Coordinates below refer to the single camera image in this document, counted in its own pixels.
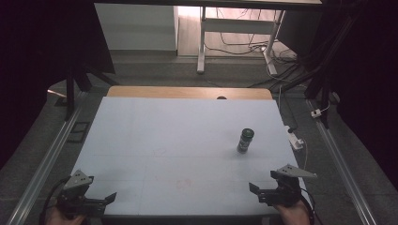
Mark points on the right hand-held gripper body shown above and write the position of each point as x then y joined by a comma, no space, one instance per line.
286,190

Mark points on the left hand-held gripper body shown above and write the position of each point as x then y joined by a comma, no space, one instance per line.
76,182

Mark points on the person's right hand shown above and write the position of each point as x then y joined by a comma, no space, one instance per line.
292,215

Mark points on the person's left hand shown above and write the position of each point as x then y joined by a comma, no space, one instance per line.
59,218

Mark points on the dark green jar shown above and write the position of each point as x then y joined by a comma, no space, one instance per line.
245,140

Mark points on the white power strip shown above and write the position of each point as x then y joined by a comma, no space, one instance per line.
295,141

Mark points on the black floor socket plate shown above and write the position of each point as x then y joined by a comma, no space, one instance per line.
78,132

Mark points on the white table cover sheet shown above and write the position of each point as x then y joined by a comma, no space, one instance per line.
175,150

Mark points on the small white plug adapter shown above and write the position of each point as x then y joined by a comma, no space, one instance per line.
316,113

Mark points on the black tripod stand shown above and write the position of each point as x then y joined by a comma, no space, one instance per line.
322,87
71,90

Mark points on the dark curtain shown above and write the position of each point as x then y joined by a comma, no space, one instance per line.
369,78
37,62

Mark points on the white cabinet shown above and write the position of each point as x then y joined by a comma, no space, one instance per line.
137,28

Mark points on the aluminium floor rail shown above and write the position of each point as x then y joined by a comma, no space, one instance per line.
341,162
43,168

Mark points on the white desk frame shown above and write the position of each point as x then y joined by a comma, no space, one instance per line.
237,25

